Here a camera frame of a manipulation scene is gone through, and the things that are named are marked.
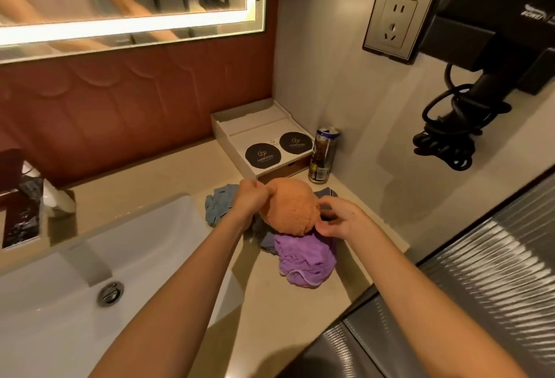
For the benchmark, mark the person's left hand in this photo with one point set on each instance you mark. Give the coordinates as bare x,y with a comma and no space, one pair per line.
249,201

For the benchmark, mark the white tray box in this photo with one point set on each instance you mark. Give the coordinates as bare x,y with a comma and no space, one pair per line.
264,139

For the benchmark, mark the ribbed glass door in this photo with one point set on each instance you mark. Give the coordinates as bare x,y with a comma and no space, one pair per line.
455,295

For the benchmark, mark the purple towel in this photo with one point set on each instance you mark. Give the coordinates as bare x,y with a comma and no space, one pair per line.
305,258

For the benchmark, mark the person's left fingers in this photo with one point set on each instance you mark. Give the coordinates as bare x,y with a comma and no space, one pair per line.
264,192

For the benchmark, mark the black round coaster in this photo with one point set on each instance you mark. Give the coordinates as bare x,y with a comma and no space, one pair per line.
263,158
296,143

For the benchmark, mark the person's left forearm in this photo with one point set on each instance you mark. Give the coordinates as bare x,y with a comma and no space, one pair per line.
182,299

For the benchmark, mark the black wall hair dryer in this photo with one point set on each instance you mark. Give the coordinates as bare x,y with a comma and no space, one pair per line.
498,22

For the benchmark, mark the black tissue box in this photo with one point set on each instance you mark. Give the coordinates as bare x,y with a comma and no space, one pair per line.
19,213

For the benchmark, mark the white sink basin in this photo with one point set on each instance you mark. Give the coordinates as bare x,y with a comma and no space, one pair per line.
86,286

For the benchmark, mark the drink can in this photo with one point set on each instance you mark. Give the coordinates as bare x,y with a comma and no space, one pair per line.
323,154

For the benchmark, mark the person's right hand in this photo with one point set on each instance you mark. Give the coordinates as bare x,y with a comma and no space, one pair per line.
344,217

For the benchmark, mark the person's right forearm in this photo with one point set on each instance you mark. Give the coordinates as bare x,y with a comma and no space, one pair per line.
416,304

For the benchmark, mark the orange towel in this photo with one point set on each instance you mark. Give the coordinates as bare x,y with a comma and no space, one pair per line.
288,206

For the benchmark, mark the wall power socket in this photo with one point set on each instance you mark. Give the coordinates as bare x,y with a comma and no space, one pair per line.
396,22

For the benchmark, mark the person's right thumb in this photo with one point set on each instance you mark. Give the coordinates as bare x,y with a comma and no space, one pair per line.
327,227

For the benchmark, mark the blue-grey towel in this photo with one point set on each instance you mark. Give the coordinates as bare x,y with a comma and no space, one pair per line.
221,207

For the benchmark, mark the chrome sink drain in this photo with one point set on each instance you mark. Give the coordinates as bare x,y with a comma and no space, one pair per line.
110,293

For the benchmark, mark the white crumpled tissue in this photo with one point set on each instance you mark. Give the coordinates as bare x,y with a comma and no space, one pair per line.
56,200

